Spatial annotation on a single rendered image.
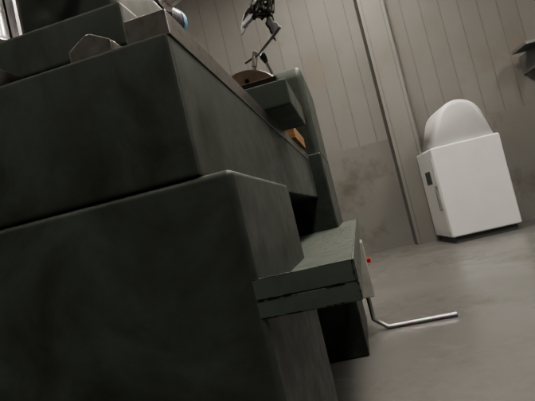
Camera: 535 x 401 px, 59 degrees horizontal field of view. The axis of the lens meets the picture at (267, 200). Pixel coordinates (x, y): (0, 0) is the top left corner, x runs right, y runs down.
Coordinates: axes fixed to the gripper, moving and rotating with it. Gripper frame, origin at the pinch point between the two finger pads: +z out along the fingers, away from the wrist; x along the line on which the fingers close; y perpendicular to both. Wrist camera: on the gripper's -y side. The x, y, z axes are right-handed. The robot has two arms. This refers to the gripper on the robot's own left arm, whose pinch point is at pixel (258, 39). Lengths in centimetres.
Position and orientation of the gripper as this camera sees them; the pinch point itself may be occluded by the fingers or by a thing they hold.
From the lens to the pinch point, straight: 199.1
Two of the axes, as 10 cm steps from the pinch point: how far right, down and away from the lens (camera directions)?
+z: -0.2, 10.0, 0.0
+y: 4.1, 0.1, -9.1
